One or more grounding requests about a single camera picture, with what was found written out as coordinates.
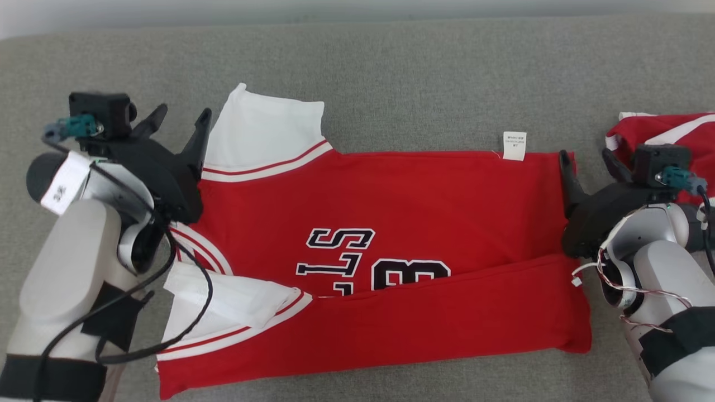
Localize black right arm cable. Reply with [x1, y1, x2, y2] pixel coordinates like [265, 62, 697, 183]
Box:
[695, 190, 715, 280]

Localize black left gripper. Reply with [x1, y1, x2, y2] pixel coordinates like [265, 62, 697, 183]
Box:
[84, 103, 213, 224]

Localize red white thin wire bundle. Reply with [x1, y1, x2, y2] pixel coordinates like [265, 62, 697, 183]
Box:
[571, 209, 693, 336]

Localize black left arm strap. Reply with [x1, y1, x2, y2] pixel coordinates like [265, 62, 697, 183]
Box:
[0, 282, 154, 402]

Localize teal camera connector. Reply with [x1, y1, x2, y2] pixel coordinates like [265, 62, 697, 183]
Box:
[656, 166, 709, 196]
[44, 114, 104, 140]

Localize red jersey with white sleeves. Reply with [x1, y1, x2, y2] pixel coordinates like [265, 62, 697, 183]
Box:
[155, 83, 593, 400]

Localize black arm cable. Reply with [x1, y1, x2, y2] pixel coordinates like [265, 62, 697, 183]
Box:
[695, 190, 715, 280]
[34, 134, 214, 402]

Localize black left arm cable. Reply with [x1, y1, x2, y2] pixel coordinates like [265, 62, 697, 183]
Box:
[34, 134, 214, 402]

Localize white paper label tag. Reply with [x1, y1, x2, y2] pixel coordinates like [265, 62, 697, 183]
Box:
[40, 151, 93, 216]

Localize teal left camera connector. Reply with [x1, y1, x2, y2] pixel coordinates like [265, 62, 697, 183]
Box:
[44, 114, 104, 140]

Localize black right arm strap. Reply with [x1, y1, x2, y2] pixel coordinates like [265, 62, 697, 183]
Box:
[638, 306, 715, 377]

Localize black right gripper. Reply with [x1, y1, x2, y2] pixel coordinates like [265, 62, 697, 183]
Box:
[559, 147, 671, 259]

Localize black arm strap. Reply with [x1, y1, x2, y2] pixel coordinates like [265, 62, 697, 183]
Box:
[0, 282, 154, 402]
[638, 306, 715, 377]

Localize teal right camera connector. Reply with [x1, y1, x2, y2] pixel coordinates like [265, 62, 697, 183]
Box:
[656, 166, 709, 196]

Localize red shorts with white stripe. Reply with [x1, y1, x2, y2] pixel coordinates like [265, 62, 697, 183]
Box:
[605, 112, 715, 207]

